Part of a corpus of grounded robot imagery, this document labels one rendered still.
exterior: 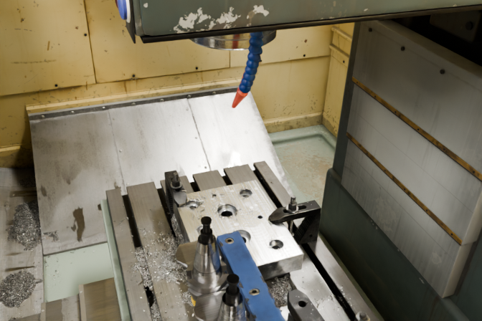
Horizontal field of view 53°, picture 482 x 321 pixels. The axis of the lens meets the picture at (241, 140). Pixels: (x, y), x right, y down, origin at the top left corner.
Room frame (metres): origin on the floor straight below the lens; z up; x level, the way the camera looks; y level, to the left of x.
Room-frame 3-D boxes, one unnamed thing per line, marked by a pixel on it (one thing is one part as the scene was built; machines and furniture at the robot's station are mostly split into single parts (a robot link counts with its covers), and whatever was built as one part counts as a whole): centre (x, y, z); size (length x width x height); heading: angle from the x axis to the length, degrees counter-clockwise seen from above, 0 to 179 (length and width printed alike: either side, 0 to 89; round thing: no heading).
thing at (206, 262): (0.50, 0.04, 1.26); 0.04 x 0.04 x 0.07
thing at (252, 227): (0.88, 0.01, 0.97); 0.29 x 0.23 x 0.05; 21
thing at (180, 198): (1.00, 0.16, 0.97); 0.13 x 0.03 x 0.15; 21
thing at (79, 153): (1.42, 0.26, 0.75); 0.89 x 0.67 x 0.26; 111
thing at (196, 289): (0.50, 0.04, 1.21); 0.06 x 0.06 x 0.03
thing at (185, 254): (0.55, 0.06, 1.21); 0.07 x 0.05 x 0.01; 111
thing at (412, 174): (0.96, -0.39, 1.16); 0.48 x 0.05 x 0.51; 21
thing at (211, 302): (0.45, 0.02, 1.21); 0.07 x 0.05 x 0.01; 111
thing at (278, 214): (0.91, -0.14, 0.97); 0.13 x 0.03 x 0.15; 111
